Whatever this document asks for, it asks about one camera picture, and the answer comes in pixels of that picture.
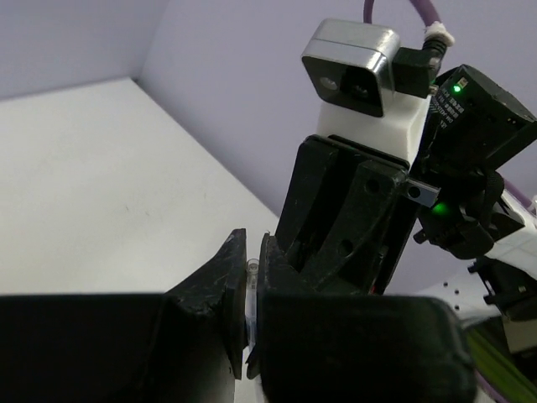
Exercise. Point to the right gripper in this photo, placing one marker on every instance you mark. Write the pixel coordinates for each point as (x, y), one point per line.
(347, 216)

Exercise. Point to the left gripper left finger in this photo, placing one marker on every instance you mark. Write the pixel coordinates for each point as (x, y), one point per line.
(182, 345)

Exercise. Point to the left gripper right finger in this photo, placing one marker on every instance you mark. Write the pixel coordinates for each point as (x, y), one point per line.
(315, 347)

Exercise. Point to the grey clear pen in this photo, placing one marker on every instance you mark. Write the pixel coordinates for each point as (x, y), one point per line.
(251, 304)

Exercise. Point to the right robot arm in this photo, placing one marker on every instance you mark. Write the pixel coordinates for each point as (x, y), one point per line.
(459, 196)

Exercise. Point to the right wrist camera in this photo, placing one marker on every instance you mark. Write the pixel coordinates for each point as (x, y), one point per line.
(350, 65)

